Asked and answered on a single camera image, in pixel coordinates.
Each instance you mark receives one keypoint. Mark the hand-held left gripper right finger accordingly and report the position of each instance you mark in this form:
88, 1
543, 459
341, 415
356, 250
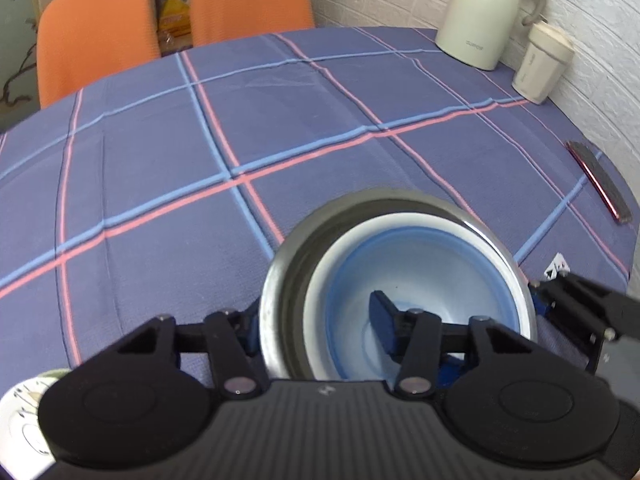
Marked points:
382, 321

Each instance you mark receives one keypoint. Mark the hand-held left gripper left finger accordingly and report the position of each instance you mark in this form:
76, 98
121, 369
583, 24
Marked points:
235, 355

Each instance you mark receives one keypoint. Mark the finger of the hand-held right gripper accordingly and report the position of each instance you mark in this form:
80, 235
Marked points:
575, 305

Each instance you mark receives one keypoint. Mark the white ceramic bowl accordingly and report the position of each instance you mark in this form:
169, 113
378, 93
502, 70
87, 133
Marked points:
317, 290

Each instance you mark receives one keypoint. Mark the blue plastic bowl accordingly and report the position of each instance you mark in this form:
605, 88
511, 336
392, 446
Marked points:
440, 270

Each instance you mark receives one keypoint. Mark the stainless steel bowl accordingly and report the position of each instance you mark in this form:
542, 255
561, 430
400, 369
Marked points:
285, 280

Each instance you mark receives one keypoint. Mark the white floral plate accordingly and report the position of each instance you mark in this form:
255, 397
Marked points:
20, 420

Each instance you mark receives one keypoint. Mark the red mobile phone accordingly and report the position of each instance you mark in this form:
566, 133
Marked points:
600, 182

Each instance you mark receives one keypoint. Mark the pale green plate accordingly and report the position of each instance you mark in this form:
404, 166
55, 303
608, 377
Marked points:
55, 374

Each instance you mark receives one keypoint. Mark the blue plaid tablecloth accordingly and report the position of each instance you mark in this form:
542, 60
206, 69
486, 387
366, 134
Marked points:
325, 135

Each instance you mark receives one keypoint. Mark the cream lidded cup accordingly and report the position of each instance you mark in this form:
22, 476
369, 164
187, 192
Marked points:
542, 65

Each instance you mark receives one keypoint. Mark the cream thermal jug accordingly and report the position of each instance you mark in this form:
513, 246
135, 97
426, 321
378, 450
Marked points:
480, 15

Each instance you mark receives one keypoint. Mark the orange chair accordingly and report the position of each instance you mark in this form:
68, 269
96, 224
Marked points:
95, 35
250, 0

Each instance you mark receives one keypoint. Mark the yellow packet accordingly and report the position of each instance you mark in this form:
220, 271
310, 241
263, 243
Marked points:
172, 10

